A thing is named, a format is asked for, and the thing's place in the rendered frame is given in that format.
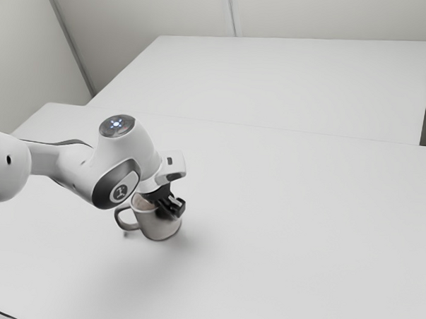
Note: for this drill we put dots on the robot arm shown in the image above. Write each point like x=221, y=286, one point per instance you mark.
x=121, y=162

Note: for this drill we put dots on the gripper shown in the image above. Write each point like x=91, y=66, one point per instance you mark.
x=166, y=198

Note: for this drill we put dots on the grey metal mug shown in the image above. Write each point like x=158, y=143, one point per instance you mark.
x=157, y=226

